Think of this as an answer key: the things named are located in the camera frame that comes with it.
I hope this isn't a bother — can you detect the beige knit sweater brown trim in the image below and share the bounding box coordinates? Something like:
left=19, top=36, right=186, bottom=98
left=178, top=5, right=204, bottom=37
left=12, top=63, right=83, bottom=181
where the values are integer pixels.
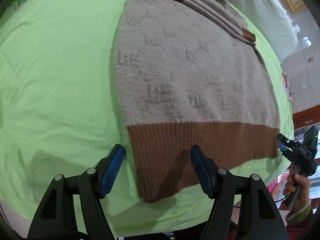
left=114, top=0, right=280, bottom=203

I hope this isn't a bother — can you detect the person's right hand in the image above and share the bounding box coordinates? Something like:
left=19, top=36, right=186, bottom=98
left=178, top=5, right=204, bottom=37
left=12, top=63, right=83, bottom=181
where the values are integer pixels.
left=282, top=166, right=311, bottom=212

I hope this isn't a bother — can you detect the red brown wooden furniture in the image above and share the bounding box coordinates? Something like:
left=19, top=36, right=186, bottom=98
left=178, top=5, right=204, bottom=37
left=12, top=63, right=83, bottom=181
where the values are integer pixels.
left=293, top=105, right=320, bottom=129

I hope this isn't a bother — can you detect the light green bed sheet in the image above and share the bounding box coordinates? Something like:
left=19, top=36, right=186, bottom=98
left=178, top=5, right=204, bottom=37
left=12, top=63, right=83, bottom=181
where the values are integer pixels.
left=0, top=0, right=295, bottom=238

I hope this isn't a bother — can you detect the grey striped duvet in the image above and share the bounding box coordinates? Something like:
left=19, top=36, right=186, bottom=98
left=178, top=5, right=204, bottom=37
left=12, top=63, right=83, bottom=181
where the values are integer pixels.
left=227, top=0, right=298, bottom=62

